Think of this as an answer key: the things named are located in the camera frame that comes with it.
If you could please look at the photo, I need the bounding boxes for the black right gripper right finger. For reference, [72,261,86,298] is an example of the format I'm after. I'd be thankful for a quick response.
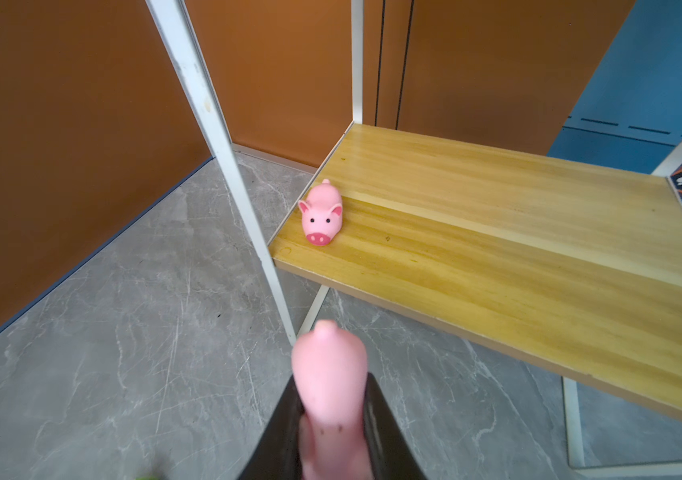
[363,373,427,480]

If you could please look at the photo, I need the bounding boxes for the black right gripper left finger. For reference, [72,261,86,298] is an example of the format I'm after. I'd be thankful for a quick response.
[238,377,305,480]

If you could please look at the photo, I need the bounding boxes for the pink pig toy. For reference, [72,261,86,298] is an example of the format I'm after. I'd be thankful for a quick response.
[291,320,373,479]
[298,179,344,246]

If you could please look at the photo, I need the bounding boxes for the white frame wooden shelf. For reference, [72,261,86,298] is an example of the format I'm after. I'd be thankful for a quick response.
[149,1,682,479]

